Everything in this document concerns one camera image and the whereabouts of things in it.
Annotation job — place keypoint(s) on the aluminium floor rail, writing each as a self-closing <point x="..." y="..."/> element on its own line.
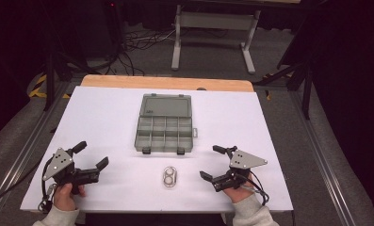
<point x="324" y="163"/>
<point x="21" y="153"/>

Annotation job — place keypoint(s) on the clear plastic compartment box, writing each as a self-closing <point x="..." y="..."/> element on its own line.
<point x="164" y="125"/>

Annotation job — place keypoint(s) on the person's left hand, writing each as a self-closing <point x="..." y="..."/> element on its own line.
<point x="63" y="197"/>

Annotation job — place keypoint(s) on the white metal desk frame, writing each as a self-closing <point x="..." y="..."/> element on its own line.
<point x="214" y="22"/>

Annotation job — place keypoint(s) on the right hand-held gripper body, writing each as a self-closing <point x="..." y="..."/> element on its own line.
<point x="246" y="160"/>

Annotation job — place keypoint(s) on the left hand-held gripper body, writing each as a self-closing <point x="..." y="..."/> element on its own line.
<point x="62" y="163"/>

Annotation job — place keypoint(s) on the yellow black hazard tape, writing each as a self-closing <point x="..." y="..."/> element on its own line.
<point x="38" y="88"/>

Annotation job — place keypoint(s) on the black metal stand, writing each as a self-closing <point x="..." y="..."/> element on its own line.
<point x="302" y="78"/>
<point x="51" y="62"/>

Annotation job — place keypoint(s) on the person's right hand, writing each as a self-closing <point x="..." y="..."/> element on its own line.
<point x="241" y="194"/>

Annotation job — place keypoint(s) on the small clear twin-cup case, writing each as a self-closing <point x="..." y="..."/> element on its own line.
<point x="170" y="176"/>

